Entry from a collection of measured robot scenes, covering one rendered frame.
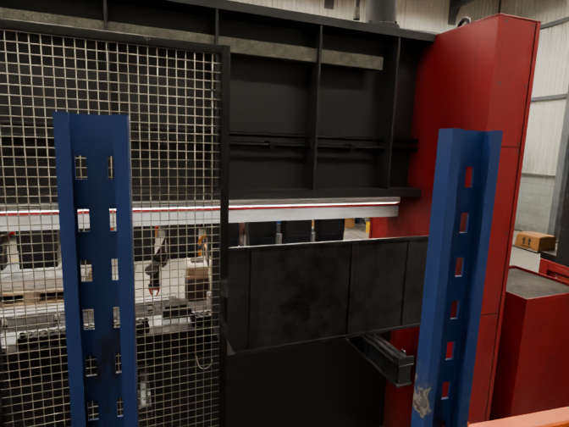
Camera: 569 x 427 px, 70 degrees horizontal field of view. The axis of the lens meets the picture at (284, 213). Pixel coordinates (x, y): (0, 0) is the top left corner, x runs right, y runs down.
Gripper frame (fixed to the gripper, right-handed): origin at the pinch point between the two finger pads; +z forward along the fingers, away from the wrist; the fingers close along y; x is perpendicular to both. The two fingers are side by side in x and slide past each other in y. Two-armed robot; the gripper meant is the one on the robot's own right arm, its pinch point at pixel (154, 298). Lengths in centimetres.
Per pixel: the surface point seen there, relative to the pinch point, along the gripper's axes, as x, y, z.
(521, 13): 731, -454, -531
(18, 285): -152, -224, 7
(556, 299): 208, 78, 0
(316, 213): 86, 49, -47
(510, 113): 159, 107, -87
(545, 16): 733, -395, -490
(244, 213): 46, 55, -46
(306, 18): 70, 92, -130
